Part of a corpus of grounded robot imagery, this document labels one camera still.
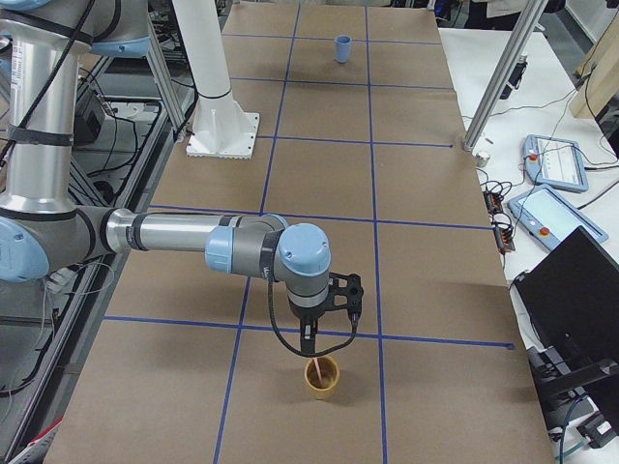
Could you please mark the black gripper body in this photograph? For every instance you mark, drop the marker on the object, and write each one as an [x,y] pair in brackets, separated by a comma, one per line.
[308,315]

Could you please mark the black laptop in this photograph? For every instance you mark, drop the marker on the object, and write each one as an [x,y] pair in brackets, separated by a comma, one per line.
[572,299]

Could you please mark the brown paper table mat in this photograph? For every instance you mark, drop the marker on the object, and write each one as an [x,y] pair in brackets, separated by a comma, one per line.
[358,150]

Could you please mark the far blue teach pendant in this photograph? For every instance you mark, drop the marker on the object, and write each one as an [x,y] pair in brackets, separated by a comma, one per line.
[555,162]

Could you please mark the blue plastic cup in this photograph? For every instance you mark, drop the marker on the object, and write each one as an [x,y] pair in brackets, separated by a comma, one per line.
[343,45]

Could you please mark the yellow wooden cup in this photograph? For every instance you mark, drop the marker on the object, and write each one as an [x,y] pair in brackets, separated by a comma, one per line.
[331,376]

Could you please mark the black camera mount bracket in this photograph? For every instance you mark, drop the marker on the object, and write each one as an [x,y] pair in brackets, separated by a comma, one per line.
[345,293]

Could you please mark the pink chopstick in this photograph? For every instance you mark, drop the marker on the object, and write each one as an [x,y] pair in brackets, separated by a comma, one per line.
[318,373]

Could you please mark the white camera stand post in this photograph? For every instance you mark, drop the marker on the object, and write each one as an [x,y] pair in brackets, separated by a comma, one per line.
[220,126]

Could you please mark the blue teach pendant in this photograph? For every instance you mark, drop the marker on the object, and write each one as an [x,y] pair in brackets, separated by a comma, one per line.
[555,162]
[550,218]

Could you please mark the aluminium frame post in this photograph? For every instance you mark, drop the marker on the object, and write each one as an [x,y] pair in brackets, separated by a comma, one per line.
[506,64]

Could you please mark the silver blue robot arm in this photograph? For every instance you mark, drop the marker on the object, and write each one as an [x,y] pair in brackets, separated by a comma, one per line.
[43,230]

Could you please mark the near blue teach pendant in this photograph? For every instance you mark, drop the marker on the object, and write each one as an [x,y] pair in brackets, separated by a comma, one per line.
[550,218]

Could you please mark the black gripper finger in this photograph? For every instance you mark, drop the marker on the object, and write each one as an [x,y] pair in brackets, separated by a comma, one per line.
[312,333]
[305,339]

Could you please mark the small metal cylinder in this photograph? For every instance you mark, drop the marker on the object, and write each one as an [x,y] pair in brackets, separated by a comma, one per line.
[481,159]

